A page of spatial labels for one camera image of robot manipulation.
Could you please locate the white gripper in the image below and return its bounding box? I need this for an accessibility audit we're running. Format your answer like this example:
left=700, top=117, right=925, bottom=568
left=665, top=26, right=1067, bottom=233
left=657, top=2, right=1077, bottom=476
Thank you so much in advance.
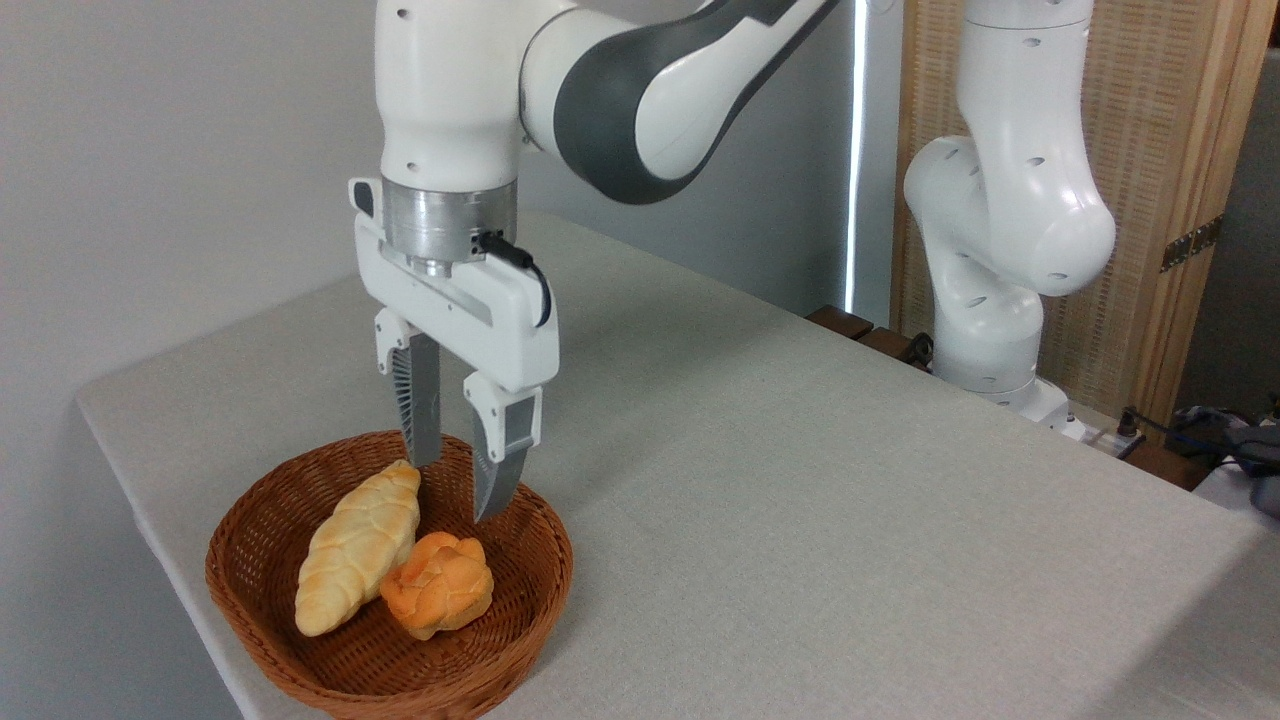
left=348, top=177, right=561, bottom=524

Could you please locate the long pale braided bread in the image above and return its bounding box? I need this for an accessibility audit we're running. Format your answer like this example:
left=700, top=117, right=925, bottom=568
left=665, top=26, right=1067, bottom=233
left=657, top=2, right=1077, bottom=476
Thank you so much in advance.
left=294, top=459, right=423, bottom=638

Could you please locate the round orange bread roll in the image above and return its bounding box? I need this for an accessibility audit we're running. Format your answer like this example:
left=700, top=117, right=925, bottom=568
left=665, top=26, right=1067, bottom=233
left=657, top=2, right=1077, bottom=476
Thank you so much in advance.
left=379, top=531, right=495, bottom=641

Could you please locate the brown wicker basket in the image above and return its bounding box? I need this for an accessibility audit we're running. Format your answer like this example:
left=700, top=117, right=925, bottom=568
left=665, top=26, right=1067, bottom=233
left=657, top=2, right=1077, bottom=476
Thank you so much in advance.
left=205, top=430, right=575, bottom=720

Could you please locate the grey linen tablecloth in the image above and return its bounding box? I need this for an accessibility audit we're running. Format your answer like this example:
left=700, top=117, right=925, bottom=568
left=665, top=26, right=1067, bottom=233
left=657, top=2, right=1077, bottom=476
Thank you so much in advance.
left=75, top=210, right=1280, bottom=720

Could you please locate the dark brown wooden block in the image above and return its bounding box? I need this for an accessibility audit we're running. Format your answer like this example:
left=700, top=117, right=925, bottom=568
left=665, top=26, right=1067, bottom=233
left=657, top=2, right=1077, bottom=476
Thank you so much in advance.
left=1122, top=440, right=1213, bottom=492
left=806, top=305, right=876, bottom=342
left=859, top=327, right=917, bottom=363

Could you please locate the vertical white light strip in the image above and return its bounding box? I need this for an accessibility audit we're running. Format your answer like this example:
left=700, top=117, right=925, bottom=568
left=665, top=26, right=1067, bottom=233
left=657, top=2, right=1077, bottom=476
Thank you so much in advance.
left=841, top=0, right=865, bottom=314

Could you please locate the metal screen hinge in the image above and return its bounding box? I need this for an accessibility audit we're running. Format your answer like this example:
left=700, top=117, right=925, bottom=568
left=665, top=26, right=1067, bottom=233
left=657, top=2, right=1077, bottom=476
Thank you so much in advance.
left=1159, top=215, right=1224, bottom=274

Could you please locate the wooden rattan folding screen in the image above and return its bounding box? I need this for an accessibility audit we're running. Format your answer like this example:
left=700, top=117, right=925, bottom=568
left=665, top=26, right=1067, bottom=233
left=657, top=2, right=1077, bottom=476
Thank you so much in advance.
left=889, top=0, right=1280, bottom=433

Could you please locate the dark grey bundled device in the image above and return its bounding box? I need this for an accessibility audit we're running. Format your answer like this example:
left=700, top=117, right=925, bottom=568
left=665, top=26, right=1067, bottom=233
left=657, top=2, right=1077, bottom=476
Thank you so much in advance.
left=1165, top=403, right=1280, bottom=518

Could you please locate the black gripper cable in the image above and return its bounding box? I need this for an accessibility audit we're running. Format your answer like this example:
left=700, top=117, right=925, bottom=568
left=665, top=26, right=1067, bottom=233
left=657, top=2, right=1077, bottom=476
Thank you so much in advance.
left=477, top=231, right=554, bottom=330

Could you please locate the black power cable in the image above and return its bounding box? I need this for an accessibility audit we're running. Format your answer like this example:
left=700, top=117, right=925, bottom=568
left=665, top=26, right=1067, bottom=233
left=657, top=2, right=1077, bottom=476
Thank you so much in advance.
left=1118, top=404, right=1246, bottom=463

